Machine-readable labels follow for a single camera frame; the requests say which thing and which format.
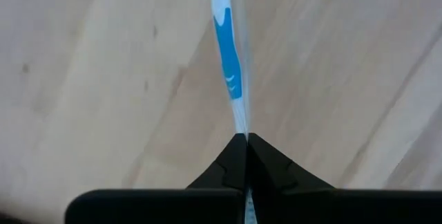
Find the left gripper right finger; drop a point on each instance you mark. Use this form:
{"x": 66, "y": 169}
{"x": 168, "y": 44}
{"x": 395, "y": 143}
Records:
{"x": 328, "y": 206}

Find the blue white toothbrush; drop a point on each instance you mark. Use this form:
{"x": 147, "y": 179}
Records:
{"x": 228, "y": 51}

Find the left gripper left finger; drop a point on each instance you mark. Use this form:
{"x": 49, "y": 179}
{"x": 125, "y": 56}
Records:
{"x": 172, "y": 206}

